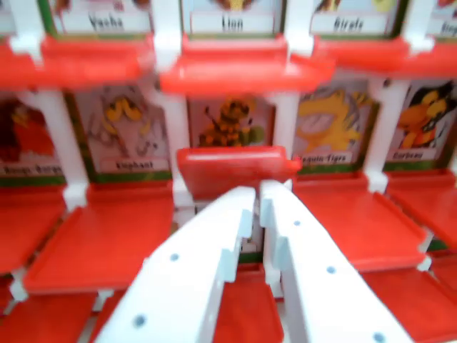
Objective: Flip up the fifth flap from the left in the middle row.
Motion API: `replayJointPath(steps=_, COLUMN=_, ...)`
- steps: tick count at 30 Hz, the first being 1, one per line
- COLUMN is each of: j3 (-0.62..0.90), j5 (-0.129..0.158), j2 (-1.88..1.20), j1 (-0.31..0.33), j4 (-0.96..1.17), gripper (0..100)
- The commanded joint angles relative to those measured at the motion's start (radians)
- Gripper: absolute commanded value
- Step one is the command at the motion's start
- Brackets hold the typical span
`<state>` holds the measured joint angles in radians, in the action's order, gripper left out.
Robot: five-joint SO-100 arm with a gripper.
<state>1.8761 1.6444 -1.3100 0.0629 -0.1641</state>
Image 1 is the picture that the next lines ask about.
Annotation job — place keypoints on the red flap of bee card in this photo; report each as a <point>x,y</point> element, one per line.
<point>232,168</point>

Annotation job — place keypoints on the red plastic flap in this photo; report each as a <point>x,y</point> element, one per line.
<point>428,200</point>
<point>93,60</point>
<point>103,239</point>
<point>360,221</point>
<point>246,311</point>
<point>235,71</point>

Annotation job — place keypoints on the red and white game board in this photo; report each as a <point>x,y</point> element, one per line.
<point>107,232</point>

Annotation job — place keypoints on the tiger shark picture card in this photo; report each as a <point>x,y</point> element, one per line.
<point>332,125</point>

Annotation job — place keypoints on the elephant picture card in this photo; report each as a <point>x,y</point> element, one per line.
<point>121,132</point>

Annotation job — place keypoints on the bee picture card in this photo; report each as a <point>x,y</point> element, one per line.
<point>228,121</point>

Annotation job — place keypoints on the crow picture card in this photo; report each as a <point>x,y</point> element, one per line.
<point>421,125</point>

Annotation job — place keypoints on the robin picture card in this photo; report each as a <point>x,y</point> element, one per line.
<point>25,143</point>

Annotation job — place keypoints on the giraffe picture card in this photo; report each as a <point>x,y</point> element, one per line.
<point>353,18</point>

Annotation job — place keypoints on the lion picture card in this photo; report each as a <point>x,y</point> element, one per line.
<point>232,18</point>

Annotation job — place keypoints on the cow picture card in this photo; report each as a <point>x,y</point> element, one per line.
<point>103,18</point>

